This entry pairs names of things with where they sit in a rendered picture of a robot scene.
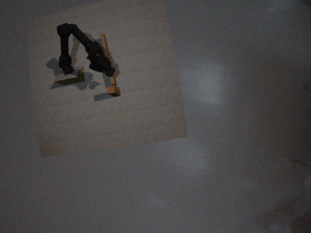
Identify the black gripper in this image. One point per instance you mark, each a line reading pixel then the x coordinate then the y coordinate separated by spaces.
pixel 108 72

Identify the wooden post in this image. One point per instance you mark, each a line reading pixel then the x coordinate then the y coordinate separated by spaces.
pixel 114 91

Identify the wooden rail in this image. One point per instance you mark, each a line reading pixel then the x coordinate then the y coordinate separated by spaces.
pixel 106 53

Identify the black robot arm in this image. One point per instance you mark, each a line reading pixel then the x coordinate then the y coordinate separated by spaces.
pixel 91 48

